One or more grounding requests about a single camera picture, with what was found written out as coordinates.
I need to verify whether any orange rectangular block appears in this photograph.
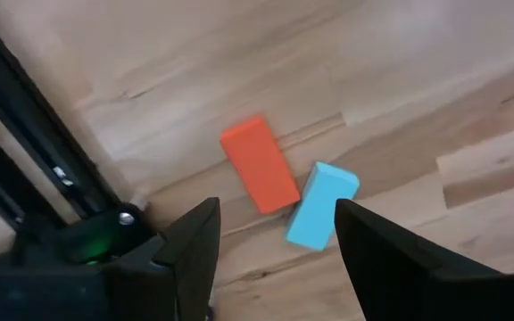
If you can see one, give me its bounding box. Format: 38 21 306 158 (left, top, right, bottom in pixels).
219 114 303 217

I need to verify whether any blue rectangular block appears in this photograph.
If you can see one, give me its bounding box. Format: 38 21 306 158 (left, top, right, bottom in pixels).
285 160 361 252

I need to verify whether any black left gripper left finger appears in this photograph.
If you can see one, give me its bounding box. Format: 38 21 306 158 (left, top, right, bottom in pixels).
0 197 221 321

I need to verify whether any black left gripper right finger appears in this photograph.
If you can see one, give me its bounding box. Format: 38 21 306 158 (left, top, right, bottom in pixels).
334 198 514 321

